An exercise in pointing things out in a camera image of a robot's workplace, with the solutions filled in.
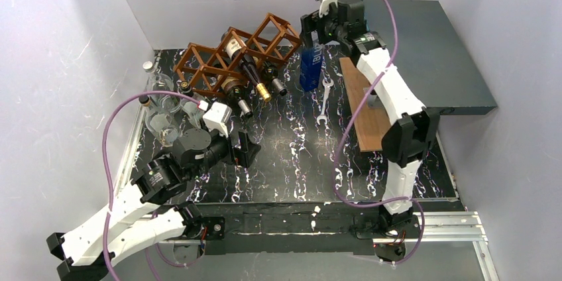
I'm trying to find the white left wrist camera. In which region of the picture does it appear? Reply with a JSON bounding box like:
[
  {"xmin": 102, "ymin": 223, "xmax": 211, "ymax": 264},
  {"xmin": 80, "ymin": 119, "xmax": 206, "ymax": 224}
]
[{"xmin": 197, "ymin": 100, "xmax": 232, "ymax": 137}]

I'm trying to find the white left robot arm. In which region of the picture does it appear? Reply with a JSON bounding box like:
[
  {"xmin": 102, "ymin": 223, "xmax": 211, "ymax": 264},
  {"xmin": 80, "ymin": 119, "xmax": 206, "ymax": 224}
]
[{"xmin": 46, "ymin": 129, "xmax": 261, "ymax": 280}]

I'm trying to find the grey metal bracket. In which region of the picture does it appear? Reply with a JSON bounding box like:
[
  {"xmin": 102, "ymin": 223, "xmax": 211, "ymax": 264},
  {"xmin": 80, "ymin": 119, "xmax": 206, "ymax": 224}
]
[{"xmin": 364, "ymin": 89, "xmax": 384, "ymax": 109}]

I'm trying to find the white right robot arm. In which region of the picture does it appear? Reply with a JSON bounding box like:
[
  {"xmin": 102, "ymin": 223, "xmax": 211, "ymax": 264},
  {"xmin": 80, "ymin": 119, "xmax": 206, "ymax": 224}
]
[{"xmin": 300, "ymin": 0, "xmax": 440, "ymax": 231}]

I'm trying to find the silver wrench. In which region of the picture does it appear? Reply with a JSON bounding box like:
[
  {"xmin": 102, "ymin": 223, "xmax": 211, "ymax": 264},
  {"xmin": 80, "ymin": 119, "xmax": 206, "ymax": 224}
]
[{"xmin": 316, "ymin": 78, "xmax": 334, "ymax": 125}]

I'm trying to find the teal metal box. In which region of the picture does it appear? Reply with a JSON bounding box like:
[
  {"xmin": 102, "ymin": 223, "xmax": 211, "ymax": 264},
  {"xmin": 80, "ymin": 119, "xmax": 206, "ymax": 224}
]
[{"xmin": 364, "ymin": 0, "xmax": 498, "ymax": 115}]

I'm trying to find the brown wooden wine rack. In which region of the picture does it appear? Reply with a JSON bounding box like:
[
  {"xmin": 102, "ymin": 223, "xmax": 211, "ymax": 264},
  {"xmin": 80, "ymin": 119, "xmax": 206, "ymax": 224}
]
[{"xmin": 174, "ymin": 13, "xmax": 301, "ymax": 97}]

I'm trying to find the dark bottle grey cap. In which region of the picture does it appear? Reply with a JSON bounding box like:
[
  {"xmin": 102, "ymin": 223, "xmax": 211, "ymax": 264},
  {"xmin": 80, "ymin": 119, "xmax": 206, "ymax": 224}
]
[{"xmin": 221, "ymin": 77, "xmax": 253, "ymax": 119}]

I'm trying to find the wooden board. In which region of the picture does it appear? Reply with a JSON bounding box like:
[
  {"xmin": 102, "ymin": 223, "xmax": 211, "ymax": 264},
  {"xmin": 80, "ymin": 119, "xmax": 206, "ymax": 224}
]
[{"xmin": 339, "ymin": 58, "xmax": 390, "ymax": 152}]

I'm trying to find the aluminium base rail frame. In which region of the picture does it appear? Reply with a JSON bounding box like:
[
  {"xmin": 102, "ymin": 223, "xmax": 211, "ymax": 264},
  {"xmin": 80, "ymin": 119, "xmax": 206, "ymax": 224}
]
[{"xmin": 81, "ymin": 50, "xmax": 502, "ymax": 281}]

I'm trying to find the dark wine bottle gold cap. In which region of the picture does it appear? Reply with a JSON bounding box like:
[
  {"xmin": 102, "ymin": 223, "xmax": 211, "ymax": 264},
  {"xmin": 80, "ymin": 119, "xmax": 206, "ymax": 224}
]
[{"xmin": 225, "ymin": 38, "xmax": 272, "ymax": 103}]

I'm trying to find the dark bottle black cap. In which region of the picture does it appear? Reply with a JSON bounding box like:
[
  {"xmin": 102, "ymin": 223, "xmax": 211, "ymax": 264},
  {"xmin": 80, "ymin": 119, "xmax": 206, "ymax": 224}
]
[{"xmin": 262, "ymin": 65, "xmax": 288, "ymax": 96}]

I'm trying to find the clear bottle silver cap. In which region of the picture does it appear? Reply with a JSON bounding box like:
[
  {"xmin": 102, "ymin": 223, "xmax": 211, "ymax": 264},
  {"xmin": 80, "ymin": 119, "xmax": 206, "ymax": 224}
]
[{"xmin": 142, "ymin": 61, "xmax": 180, "ymax": 114}]

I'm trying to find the clear bottle white gold label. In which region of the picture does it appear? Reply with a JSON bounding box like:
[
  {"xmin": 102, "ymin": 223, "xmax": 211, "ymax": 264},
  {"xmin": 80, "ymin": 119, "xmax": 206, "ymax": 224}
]
[{"xmin": 139, "ymin": 95, "xmax": 181, "ymax": 147}]

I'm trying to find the blue transparent bottle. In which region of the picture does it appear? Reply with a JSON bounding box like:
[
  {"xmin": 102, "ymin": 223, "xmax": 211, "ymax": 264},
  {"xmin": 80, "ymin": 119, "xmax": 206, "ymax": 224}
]
[{"xmin": 300, "ymin": 44, "xmax": 323, "ymax": 91}]

